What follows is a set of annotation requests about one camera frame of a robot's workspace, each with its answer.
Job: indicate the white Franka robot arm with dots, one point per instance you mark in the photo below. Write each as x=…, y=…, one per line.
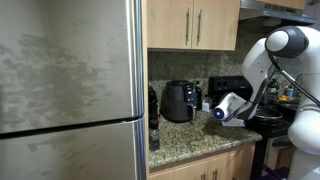
x=300, y=83

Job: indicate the black air fryer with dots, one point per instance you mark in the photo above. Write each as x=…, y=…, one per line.
x=176, y=101

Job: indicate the dark glass bottle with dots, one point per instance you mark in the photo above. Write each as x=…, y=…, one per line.
x=198, y=96

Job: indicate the dark pepper grinder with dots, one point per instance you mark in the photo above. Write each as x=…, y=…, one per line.
x=154, y=136

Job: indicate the blue white small box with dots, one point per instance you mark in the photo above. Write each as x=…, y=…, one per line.
x=206, y=105

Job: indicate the wooden upper cabinet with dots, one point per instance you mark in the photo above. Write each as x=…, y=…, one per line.
x=173, y=25

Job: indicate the wooden cabinet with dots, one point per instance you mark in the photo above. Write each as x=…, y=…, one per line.
x=173, y=25
x=213, y=165

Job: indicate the black kitchen stove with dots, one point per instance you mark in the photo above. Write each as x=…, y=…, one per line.
x=230, y=85

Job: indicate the wooden lower cabinet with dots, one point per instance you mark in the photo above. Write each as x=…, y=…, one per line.
x=213, y=165

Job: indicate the stainless steel refrigerator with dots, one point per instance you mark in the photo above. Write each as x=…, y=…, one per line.
x=66, y=90

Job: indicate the black frying pan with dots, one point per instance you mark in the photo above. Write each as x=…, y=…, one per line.
x=268, y=114

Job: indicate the green bottle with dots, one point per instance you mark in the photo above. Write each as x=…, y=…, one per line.
x=273, y=87

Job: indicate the yellow small item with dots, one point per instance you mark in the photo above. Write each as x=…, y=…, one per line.
x=285, y=98

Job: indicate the blue capped bottle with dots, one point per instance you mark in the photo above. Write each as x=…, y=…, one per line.
x=289, y=91

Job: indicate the range hood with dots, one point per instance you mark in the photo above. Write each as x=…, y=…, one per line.
x=273, y=15

